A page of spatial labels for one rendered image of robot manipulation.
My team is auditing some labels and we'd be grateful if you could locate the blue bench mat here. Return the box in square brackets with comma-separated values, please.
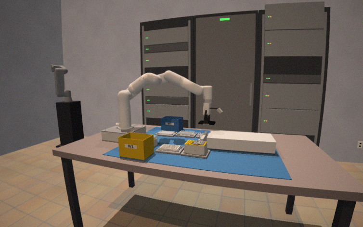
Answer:
[103, 136, 292, 180]

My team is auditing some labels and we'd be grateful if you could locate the blue open-top bin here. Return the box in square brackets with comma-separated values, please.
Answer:
[161, 116, 183, 132]

